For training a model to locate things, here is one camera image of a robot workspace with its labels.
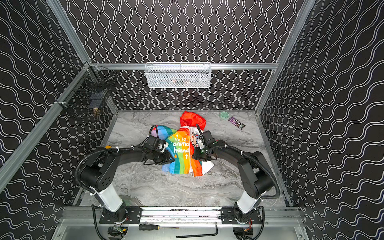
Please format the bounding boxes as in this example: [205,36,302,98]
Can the white mesh wall basket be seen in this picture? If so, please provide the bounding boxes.
[145,62,212,89]

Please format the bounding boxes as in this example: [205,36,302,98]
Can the black wire wall basket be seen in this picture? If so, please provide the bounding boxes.
[58,66,118,122]

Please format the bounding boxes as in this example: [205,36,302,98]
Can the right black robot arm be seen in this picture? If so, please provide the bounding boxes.
[193,131,281,215]

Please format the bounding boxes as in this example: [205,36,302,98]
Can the black handled screwdriver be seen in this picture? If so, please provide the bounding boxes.
[139,224,179,231]

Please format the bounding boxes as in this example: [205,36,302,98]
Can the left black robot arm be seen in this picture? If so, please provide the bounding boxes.
[75,136,175,213]

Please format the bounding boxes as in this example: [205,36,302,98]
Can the green round lid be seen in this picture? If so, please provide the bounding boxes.
[219,111,230,119]

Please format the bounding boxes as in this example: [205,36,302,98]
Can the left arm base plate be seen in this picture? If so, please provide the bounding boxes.
[99,206,143,224]

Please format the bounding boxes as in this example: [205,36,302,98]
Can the rainbow kids zip jacket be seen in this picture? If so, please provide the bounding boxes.
[151,111,214,177]

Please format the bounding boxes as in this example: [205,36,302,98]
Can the brass fitting in basket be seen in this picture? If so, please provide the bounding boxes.
[93,108,100,118]

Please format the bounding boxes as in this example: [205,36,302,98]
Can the purple snack wrapper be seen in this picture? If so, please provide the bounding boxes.
[228,117,246,130]

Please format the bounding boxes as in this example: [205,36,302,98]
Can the black allen key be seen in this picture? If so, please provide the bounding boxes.
[176,225,219,239]

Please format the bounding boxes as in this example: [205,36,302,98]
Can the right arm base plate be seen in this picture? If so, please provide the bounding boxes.
[218,207,262,225]

